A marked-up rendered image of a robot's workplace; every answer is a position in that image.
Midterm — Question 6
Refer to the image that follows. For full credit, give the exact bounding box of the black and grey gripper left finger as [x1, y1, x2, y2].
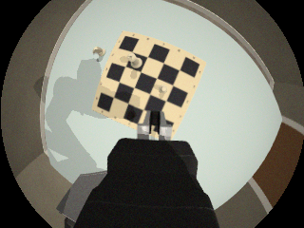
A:
[137, 111, 152, 140]

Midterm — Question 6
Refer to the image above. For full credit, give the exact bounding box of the white pawn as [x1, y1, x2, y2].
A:
[159, 85, 167, 93]

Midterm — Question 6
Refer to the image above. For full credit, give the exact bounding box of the white chess king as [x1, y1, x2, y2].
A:
[127, 53, 143, 68]

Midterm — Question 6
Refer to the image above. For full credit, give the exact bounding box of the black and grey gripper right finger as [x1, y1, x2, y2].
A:
[158, 111, 172, 141]

